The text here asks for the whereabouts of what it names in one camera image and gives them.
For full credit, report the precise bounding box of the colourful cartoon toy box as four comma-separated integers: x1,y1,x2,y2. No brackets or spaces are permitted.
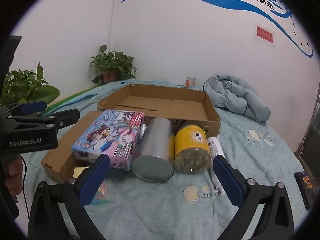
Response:
71,109,145,172

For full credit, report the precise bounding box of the cardboard box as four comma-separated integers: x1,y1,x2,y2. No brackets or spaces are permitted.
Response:
97,84,222,140

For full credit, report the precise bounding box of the red wall notice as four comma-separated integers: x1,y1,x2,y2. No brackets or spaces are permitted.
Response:
256,25,274,47

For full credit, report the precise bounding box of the flat cardboard lid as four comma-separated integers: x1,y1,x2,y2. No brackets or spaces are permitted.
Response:
40,110,105,184

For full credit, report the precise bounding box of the person's left hand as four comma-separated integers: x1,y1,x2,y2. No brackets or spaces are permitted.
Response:
5,155,25,196

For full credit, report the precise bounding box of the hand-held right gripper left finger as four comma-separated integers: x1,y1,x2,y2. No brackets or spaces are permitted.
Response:
27,153,112,240

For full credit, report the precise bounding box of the white tube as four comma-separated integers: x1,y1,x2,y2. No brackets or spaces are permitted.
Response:
206,136,229,197

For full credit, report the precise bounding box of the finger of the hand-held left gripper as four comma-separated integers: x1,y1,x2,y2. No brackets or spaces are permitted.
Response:
7,109,80,132
0,101,48,118

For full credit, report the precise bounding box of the grey cylindrical canister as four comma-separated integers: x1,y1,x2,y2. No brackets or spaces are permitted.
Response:
131,117,175,182

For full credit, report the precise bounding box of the light teal printed blanket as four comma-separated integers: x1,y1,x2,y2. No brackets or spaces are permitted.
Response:
20,79,309,240

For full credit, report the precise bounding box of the green cloth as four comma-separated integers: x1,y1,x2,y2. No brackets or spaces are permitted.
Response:
41,86,99,117

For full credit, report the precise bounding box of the potted plant in red pot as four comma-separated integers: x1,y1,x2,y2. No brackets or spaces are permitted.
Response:
90,45,138,84

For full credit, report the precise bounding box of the black cable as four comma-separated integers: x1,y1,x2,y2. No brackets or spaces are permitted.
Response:
20,155,29,212

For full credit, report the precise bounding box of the smartphone on bed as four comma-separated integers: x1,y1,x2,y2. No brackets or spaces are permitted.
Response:
294,171,313,210

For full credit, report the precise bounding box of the yellow label jar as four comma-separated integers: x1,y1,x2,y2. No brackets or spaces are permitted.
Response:
173,124,212,174

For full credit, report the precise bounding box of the light blue padded jacket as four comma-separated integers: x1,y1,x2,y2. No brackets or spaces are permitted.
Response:
203,74,272,123

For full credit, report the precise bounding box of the large-leaf green plant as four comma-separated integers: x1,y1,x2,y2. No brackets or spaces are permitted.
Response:
0,63,60,105

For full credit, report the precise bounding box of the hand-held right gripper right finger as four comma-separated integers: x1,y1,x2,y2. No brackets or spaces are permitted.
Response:
212,155,294,240

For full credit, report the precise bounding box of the pastel puzzle cube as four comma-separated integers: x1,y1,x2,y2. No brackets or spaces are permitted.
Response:
73,166,110,205

